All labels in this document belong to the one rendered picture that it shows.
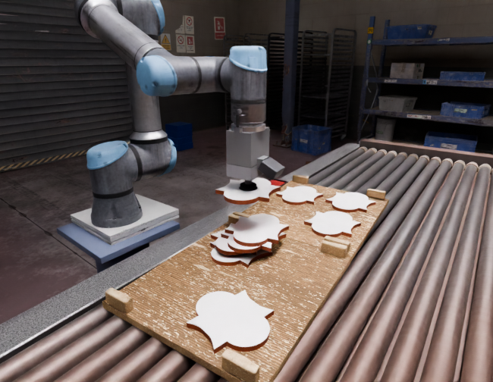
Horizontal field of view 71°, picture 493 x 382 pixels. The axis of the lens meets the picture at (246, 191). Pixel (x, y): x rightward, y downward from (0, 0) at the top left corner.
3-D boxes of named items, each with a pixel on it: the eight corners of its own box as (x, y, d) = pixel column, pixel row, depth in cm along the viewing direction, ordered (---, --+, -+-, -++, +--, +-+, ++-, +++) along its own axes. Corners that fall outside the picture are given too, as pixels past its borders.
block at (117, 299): (105, 303, 64) (103, 291, 63) (114, 298, 66) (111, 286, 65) (127, 315, 61) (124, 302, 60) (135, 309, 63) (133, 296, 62)
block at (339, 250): (319, 252, 81) (320, 242, 80) (322, 248, 83) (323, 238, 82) (344, 259, 78) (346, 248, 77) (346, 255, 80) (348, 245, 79)
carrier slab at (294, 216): (228, 225, 98) (227, 220, 97) (290, 183, 130) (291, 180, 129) (351, 261, 80) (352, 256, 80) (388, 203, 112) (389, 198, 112)
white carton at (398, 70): (388, 78, 502) (391, 62, 494) (399, 78, 518) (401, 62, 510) (412, 79, 476) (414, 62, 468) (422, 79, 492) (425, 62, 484)
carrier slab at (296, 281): (102, 308, 65) (101, 301, 65) (228, 225, 97) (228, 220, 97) (261, 401, 48) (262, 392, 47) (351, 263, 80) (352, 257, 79)
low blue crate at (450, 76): (438, 80, 447) (439, 72, 443) (440, 79, 478) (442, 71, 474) (484, 82, 423) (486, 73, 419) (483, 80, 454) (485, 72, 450)
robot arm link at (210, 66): (174, 55, 76) (205, 55, 68) (214, 56, 83) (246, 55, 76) (177, 92, 78) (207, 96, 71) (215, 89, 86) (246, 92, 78)
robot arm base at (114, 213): (80, 221, 105) (74, 191, 102) (120, 205, 117) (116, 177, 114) (114, 232, 98) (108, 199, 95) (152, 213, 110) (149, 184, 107)
